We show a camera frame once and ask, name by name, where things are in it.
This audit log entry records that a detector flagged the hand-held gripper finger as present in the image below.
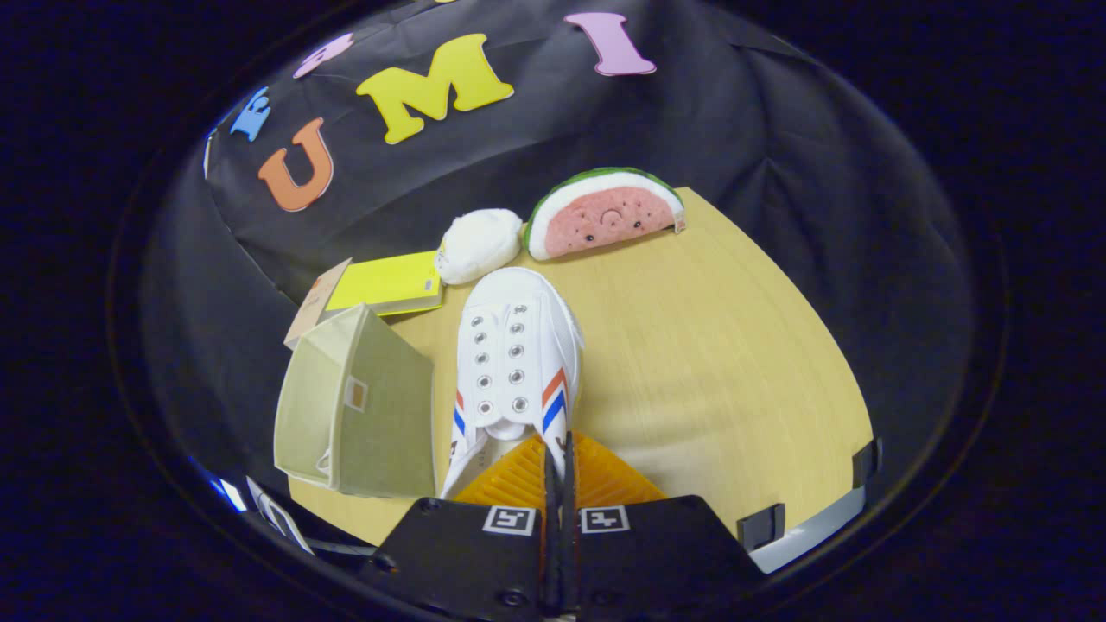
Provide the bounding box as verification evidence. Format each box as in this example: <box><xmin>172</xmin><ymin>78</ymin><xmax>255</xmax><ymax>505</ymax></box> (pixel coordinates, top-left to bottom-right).
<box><xmin>370</xmin><ymin>434</ymin><xmax>560</xmax><ymax>621</ymax></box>
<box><xmin>559</xmin><ymin>429</ymin><xmax>767</xmax><ymax>621</ymax></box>

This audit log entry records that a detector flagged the pale green fabric storage box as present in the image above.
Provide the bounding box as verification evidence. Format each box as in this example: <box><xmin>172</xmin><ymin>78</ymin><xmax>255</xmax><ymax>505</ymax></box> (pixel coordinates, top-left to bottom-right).
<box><xmin>274</xmin><ymin>302</ymin><xmax>437</xmax><ymax>499</ymax></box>

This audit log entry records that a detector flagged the white striped canvas shoe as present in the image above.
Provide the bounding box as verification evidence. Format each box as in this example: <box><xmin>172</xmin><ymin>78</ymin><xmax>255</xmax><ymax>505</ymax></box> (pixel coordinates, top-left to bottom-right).
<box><xmin>439</xmin><ymin>266</ymin><xmax>586</xmax><ymax>500</ymax></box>

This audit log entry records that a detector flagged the black table clamp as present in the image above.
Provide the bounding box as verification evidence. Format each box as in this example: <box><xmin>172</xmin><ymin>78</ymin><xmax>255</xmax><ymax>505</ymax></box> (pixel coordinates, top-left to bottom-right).
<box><xmin>737</xmin><ymin>503</ymin><xmax>787</xmax><ymax>551</ymax></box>
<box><xmin>851</xmin><ymin>438</ymin><xmax>884</xmax><ymax>490</ymax></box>

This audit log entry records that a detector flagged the white device with dark grille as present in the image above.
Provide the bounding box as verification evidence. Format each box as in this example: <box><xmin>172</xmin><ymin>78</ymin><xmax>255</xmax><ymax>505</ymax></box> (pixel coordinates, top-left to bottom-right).
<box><xmin>246</xmin><ymin>475</ymin><xmax>316</xmax><ymax>555</ymax></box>

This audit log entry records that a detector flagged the yellow book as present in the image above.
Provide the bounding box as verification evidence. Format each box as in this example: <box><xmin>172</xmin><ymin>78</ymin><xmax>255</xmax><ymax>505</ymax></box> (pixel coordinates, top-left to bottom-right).
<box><xmin>326</xmin><ymin>251</ymin><xmax>444</xmax><ymax>317</ymax></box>

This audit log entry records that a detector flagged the white plush toy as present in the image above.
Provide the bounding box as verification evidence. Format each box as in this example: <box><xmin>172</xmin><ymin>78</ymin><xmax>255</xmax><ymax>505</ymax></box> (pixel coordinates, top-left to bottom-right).
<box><xmin>435</xmin><ymin>208</ymin><xmax>524</xmax><ymax>286</ymax></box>

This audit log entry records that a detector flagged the watermelon slice plush toy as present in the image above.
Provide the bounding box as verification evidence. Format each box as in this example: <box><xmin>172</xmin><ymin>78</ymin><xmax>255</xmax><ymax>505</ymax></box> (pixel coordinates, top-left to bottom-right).
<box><xmin>524</xmin><ymin>168</ymin><xmax>687</xmax><ymax>262</ymax></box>

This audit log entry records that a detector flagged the beige book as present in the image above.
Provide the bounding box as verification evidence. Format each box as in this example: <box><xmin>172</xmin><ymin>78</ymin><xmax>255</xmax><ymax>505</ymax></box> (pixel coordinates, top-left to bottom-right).
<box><xmin>283</xmin><ymin>257</ymin><xmax>353</xmax><ymax>351</ymax></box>

